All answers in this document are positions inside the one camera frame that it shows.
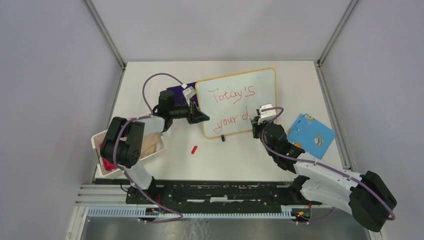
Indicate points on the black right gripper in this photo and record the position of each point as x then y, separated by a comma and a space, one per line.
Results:
256, 126

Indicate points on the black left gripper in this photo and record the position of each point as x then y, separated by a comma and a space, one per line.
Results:
194, 115

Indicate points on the red marker cap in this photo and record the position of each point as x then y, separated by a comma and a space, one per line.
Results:
194, 149

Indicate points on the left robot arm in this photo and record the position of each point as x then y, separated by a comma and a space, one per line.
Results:
122, 144

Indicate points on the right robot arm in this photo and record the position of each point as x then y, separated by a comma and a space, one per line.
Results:
364, 196

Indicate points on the yellow framed whiteboard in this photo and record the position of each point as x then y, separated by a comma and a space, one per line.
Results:
231, 101

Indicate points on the purple cloth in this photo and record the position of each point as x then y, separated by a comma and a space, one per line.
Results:
178, 91

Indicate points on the beige cloth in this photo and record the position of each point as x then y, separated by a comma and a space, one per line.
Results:
151, 144

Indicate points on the blue cartoon print cloth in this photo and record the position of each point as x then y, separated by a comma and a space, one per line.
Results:
311, 135

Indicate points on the white plastic basket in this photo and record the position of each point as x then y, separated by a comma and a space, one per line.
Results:
96, 142

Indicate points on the red cloth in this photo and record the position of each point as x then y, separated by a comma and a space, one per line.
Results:
107, 166

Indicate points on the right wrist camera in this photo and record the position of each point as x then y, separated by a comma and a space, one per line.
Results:
269, 113

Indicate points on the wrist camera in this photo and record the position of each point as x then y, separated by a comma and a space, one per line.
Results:
188, 92
269, 113

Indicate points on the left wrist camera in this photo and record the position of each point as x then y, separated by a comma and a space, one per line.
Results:
188, 92

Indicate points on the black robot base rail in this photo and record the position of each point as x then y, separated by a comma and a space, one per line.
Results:
226, 197

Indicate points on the grey aluminium frame post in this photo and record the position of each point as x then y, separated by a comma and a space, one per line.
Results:
337, 31

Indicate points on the white slotted cable duct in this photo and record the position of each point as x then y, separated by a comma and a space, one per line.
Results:
145, 212

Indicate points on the left aluminium frame post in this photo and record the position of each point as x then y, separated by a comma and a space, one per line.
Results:
104, 32

